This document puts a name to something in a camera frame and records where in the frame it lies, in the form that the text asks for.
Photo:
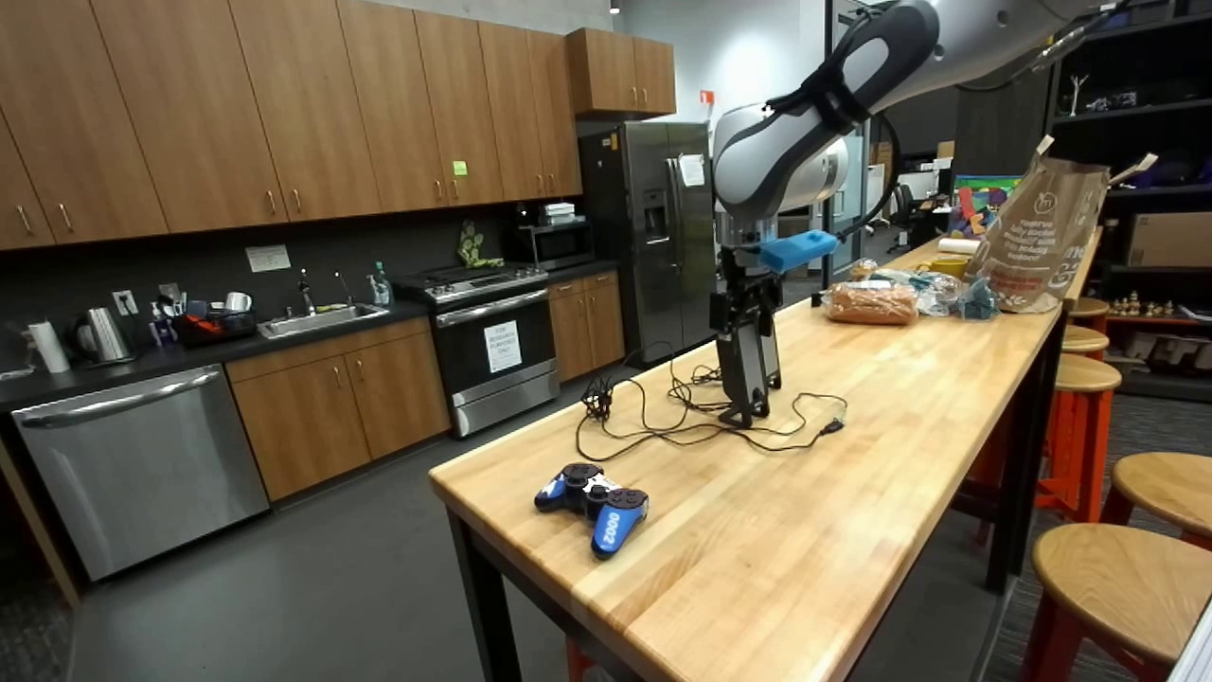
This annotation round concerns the green sticky note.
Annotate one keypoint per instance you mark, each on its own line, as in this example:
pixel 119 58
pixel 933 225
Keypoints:
pixel 461 168

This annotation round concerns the clear soap bottle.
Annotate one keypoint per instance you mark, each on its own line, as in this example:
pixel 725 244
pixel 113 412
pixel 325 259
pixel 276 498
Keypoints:
pixel 382 287

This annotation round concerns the kitchen sink with faucet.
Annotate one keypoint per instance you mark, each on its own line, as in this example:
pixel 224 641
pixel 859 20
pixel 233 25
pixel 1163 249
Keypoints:
pixel 325 318

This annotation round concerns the stainless steel oven range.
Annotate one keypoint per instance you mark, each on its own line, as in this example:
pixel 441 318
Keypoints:
pixel 495 355

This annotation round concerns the brown wooden wall cabinets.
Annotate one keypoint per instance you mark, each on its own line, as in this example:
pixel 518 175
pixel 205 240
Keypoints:
pixel 252 115

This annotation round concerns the white paper on oven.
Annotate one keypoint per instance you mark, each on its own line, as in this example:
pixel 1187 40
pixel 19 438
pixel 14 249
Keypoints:
pixel 502 346

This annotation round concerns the white paper on refrigerator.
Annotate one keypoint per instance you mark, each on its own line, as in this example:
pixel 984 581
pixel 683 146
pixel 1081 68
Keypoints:
pixel 690 168

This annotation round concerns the small brown cabinet over refrigerator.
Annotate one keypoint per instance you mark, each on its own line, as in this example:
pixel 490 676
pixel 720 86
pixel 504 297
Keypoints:
pixel 618 74

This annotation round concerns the crumpled small plastic bags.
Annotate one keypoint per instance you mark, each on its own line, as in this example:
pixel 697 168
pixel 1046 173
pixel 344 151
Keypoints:
pixel 956 297

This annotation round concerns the brown cardboard box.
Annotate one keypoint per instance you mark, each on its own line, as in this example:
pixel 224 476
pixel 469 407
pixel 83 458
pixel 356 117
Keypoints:
pixel 1173 240

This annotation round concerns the red and black dish rack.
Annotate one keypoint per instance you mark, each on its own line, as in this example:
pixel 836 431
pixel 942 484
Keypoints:
pixel 202 328

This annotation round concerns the yellow package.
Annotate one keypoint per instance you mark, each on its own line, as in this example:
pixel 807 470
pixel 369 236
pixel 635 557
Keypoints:
pixel 956 259

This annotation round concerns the narrow brown base cabinet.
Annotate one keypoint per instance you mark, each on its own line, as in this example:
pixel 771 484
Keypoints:
pixel 585 324

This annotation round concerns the black storage shelf unit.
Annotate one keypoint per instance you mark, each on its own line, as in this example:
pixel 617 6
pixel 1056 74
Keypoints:
pixel 1156 125

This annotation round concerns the black microwave oven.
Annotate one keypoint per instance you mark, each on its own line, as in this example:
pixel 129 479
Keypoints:
pixel 553 240

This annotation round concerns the white stack on microwave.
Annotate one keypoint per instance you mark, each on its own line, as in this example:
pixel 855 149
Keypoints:
pixel 561 212

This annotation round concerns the stainless steel dishwasher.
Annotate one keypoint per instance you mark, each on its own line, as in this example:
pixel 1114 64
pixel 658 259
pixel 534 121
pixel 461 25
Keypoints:
pixel 138 476

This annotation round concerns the bagged hot dog buns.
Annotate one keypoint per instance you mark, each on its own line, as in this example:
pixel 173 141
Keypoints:
pixel 874 306

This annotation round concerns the stainless steel refrigerator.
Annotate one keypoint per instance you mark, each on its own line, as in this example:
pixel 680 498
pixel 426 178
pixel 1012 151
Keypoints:
pixel 648 240

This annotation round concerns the blue and black game controller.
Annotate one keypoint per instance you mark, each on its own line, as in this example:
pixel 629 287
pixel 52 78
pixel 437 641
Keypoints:
pixel 606 510

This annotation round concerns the small green plant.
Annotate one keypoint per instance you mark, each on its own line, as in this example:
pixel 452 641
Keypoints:
pixel 474 249

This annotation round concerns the large clear plastic bag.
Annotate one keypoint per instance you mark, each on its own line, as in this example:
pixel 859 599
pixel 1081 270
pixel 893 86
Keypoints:
pixel 1045 231

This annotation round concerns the silver electric kettle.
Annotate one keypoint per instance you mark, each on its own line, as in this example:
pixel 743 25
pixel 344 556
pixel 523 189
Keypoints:
pixel 105 336

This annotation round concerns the white paper towel roll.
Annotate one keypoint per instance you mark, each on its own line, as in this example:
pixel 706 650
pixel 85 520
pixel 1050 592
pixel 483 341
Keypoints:
pixel 47 346

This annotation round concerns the black metal table frame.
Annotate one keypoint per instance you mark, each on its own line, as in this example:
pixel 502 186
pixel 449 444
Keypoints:
pixel 487 592

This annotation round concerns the white wall outlet plate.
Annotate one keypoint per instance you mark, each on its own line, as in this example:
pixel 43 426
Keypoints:
pixel 268 255

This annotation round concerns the wide brown base cabinet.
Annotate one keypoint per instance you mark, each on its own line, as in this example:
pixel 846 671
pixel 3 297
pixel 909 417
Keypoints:
pixel 335 403

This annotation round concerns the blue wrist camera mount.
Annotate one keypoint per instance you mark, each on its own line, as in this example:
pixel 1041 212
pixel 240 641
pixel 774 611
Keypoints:
pixel 798 250

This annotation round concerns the colourful green picture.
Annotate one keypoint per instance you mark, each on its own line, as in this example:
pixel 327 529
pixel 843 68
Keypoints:
pixel 988 202

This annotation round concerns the round wooden stool orange legs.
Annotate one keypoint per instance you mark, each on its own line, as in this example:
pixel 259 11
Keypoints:
pixel 1168 486
pixel 1124 588
pixel 1084 337
pixel 1087 309
pixel 1084 417

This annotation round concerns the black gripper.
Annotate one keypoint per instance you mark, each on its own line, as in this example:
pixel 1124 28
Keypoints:
pixel 743 270

